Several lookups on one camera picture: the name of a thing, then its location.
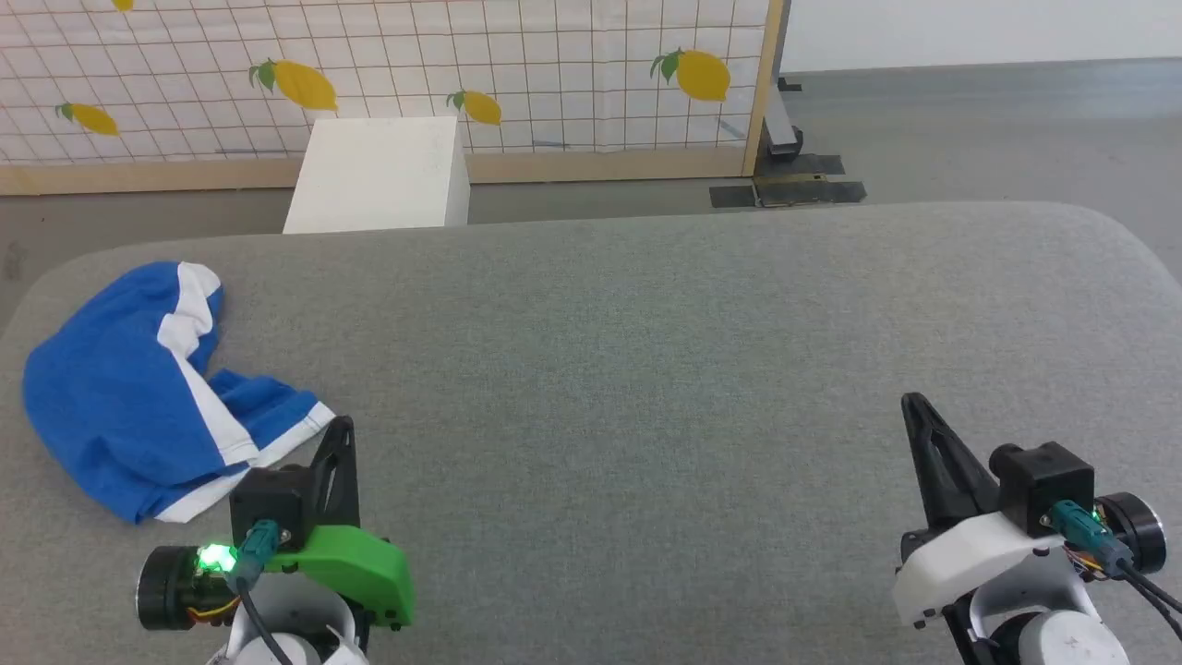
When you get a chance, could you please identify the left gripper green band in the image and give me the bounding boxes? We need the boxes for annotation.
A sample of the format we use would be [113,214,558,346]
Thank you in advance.
[137,416,417,633]

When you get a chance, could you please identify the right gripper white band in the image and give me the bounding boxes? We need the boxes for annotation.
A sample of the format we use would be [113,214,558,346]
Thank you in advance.
[890,392,1167,631]

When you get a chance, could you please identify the blue shorts with white trim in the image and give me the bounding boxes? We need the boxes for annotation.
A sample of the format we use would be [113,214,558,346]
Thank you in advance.
[23,261,338,525]

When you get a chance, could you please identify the white rectangular block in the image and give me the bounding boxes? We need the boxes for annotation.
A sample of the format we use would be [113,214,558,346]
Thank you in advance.
[282,115,472,235]

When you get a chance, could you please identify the large black floor tape patch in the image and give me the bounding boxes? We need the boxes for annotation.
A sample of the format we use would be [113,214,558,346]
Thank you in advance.
[753,152,867,207]

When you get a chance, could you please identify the left camera cable teal plug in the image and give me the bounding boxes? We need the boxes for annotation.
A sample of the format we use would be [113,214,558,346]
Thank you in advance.
[224,519,298,665]

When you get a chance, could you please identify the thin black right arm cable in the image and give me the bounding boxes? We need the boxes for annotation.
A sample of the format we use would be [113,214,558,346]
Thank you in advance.
[1119,571,1182,640]

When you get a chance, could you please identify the metal partition support post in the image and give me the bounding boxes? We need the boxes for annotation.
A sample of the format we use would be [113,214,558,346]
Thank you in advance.
[763,37,805,158]

